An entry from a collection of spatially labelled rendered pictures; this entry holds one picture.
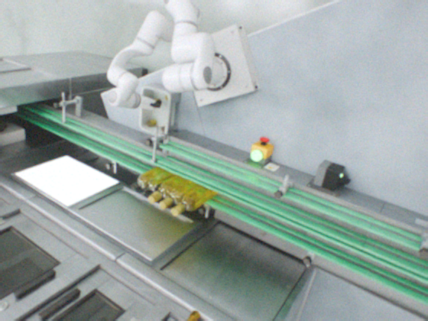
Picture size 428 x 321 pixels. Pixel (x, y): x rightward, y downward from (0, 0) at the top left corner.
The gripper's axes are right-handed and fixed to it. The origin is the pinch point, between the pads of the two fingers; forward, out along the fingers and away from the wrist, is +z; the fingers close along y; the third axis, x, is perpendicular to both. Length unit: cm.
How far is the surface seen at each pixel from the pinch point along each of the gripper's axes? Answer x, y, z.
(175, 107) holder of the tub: 0.8, 8.2, 5.6
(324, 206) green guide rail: -13, 87, -6
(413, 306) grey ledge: -36, 124, 6
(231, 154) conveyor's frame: -10.0, 43.6, 2.7
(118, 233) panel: -49, 24, -33
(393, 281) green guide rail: -29, 115, -1
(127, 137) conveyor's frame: -21.1, -13.1, 2.6
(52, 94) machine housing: -15, -72, 0
